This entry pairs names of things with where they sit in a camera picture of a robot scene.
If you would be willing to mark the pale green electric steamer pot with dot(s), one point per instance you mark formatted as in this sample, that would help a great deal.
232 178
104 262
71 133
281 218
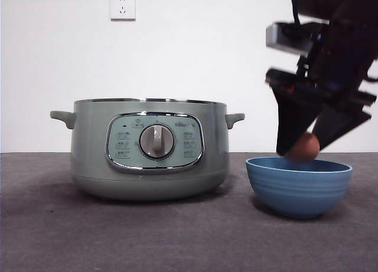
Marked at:
88 154

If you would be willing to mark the pale grey right camera box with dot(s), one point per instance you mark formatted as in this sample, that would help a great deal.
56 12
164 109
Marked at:
277 37

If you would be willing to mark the white wall socket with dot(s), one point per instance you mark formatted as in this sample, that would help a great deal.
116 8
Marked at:
123 6

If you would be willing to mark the brown egg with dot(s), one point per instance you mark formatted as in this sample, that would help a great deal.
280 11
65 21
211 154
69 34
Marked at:
304 149

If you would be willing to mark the blue ribbed bowl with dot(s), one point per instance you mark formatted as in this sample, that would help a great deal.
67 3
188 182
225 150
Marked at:
298 192

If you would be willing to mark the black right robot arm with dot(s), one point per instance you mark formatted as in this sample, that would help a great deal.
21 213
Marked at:
348 33

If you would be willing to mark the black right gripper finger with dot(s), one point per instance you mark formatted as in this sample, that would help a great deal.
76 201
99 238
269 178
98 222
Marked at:
292 115
336 124

